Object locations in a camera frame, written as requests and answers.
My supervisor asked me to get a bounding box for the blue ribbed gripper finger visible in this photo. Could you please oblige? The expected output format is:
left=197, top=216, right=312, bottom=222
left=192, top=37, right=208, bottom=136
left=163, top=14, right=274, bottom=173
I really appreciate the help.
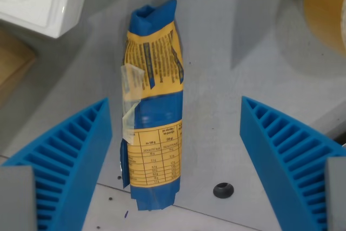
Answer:
left=239, top=96, right=346, bottom=231
left=0, top=97, right=113, bottom=231

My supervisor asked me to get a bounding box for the blue and yellow snack bag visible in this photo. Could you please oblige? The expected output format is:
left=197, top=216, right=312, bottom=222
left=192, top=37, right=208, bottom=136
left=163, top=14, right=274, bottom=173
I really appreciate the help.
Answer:
left=119, top=0, right=185, bottom=212

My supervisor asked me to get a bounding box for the brown cardboard box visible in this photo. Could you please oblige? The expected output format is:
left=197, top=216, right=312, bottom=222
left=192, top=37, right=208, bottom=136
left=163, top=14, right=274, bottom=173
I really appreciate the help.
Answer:
left=0, top=28, right=38, bottom=107

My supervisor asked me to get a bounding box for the roll of clear packing tape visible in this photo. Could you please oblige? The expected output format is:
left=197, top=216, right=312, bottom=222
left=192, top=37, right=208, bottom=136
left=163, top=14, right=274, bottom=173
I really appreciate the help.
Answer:
left=303, top=0, right=346, bottom=58

